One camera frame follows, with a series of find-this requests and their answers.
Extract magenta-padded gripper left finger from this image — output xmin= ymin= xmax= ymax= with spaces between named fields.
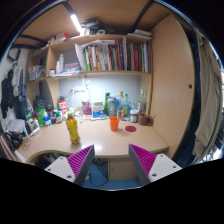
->
xmin=44 ymin=144 xmax=96 ymax=187

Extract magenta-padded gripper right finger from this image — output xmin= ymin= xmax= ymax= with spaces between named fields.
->
xmin=128 ymin=143 xmax=183 ymax=186

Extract yellow drink bottle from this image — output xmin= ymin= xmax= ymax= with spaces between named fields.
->
xmin=65 ymin=111 xmax=81 ymax=146

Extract flat round red coaster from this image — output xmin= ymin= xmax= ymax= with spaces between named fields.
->
xmin=124 ymin=124 xmax=137 ymax=133

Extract small white blue-labelled bottle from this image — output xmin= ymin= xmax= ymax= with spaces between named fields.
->
xmin=43 ymin=111 xmax=53 ymax=128

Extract brown jar with white lid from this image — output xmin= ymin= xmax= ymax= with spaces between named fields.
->
xmin=129 ymin=109 xmax=140 ymax=124

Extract black bag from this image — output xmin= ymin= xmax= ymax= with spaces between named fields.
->
xmin=3 ymin=131 xmax=24 ymax=149

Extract red and white canister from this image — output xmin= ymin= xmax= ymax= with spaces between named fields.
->
xmin=58 ymin=99 xmax=68 ymax=116

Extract orange plastic cup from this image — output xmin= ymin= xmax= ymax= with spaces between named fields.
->
xmin=109 ymin=116 xmax=120 ymax=132

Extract pink packet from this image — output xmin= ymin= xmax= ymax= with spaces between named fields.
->
xmin=81 ymin=100 xmax=93 ymax=116

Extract blue and white carton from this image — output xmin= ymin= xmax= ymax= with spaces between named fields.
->
xmin=91 ymin=101 xmax=108 ymax=118

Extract clear bottle with green cap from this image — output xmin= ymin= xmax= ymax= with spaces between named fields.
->
xmin=123 ymin=93 xmax=130 ymax=116

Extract blue bottle with yellow cap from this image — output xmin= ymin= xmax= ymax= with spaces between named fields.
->
xmin=117 ymin=91 xmax=126 ymax=118

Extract beige hanging curtain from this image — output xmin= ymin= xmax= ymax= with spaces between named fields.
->
xmin=192 ymin=29 xmax=224 ymax=158

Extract grey shaker bottle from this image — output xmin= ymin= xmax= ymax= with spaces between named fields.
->
xmin=107 ymin=96 xmax=118 ymax=118

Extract white power strip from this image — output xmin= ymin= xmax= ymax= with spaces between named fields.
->
xmin=70 ymin=85 xmax=88 ymax=93

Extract hanging dark clothes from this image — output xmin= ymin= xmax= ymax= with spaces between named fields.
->
xmin=0 ymin=59 xmax=30 ymax=121

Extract wooden shelf unit with books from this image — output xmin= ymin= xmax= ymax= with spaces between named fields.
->
xmin=25 ymin=18 xmax=154 ymax=101

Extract ceiling tube light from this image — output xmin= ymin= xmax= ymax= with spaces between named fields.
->
xmin=69 ymin=13 xmax=83 ymax=34

